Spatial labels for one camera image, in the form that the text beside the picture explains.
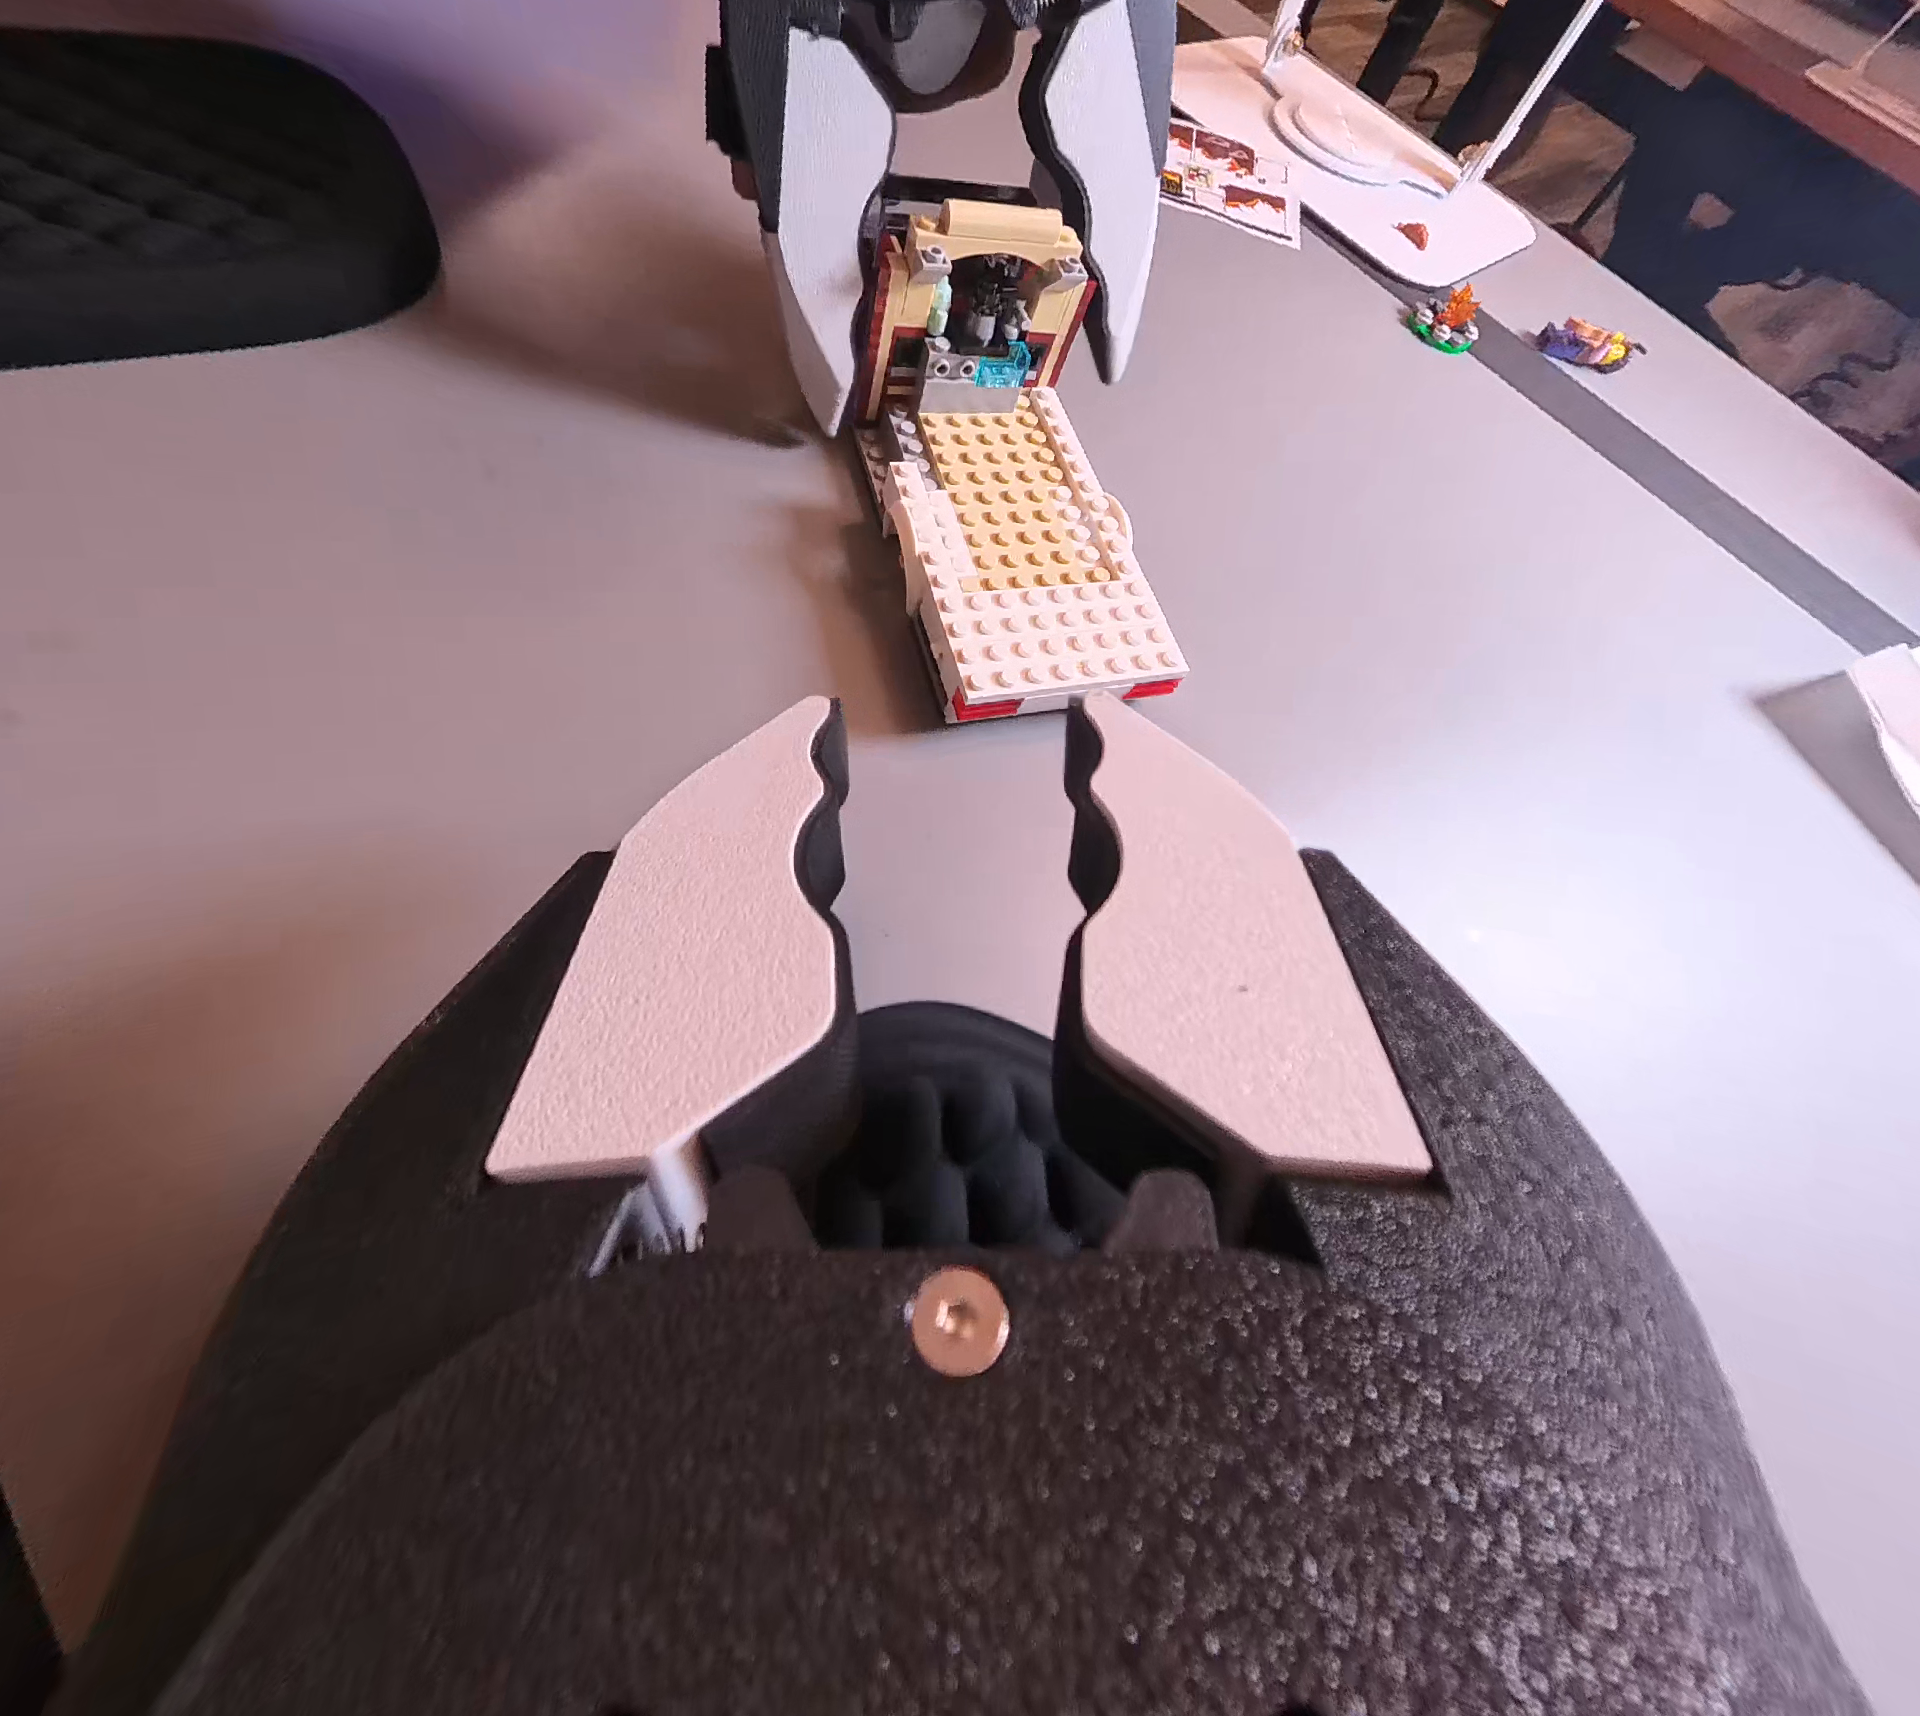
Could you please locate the white book stand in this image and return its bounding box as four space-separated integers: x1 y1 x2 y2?
1171 0 1837 290

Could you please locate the toy brick truck model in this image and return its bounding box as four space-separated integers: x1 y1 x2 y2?
853 178 1193 729

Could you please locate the white long brick plate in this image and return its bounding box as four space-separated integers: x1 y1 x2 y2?
936 628 1191 711
918 578 1165 657

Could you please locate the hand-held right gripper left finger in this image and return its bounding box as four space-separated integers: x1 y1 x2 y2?
484 692 860 1260

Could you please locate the wooden office desk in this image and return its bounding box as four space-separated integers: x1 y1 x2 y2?
1455 0 1920 197

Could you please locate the black wrist rest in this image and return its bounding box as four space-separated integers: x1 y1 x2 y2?
0 28 442 372

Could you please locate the book stand with beige board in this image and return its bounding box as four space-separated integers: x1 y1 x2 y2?
1804 0 1920 107

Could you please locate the sticker sheet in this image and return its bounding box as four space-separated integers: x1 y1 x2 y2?
1158 118 1303 246

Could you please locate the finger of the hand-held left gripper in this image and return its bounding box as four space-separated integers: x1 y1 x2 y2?
763 28 903 441
1021 0 1161 386

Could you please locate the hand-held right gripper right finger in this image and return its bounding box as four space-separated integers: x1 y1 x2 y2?
1053 691 1439 1186

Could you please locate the purple toy minifigure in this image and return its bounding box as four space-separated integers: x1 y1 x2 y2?
1532 316 1651 376

